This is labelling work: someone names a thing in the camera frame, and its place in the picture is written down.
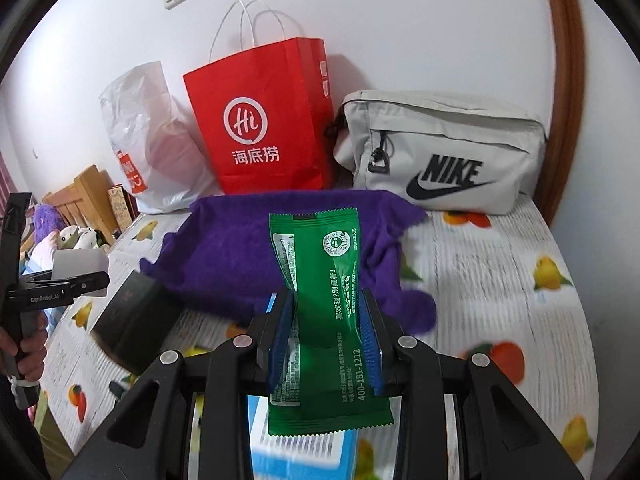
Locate wooden headboard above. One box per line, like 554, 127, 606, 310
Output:
42, 164, 141, 246

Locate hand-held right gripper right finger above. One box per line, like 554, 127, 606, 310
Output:
357, 287, 586, 480

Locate purple towel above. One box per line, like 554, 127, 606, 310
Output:
139, 189, 440, 336

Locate green snack packet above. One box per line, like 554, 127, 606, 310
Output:
267, 207, 398, 436

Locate brown wooden door frame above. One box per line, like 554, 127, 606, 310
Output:
537, 0, 586, 226

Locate brown patterned box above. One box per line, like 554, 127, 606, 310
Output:
107, 187, 135, 233

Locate grey zip pouch bag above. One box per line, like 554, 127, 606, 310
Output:
325, 89, 549, 216

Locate red paper bag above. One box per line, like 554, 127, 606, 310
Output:
182, 0, 335, 196

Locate white plush toy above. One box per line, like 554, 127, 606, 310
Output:
55, 225, 103, 252

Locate person's left hand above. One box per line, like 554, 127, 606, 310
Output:
0, 310, 48, 386

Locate fruit printed bed sheet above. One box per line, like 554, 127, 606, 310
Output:
30, 195, 601, 480

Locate blue tissue pack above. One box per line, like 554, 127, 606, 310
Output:
247, 395, 361, 480

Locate white plastic bag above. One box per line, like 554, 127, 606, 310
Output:
98, 61, 223, 214

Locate purple plush toy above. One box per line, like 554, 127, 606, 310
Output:
32, 203, 63, 241

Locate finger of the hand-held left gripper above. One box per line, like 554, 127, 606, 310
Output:
60, 271, 111, 303

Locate black box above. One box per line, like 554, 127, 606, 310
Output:
89, 269, 186, 376

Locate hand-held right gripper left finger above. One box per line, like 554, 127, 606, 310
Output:
60, 290, 301, 480

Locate person's dark pants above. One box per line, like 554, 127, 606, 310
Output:
0, 375, 66, 480

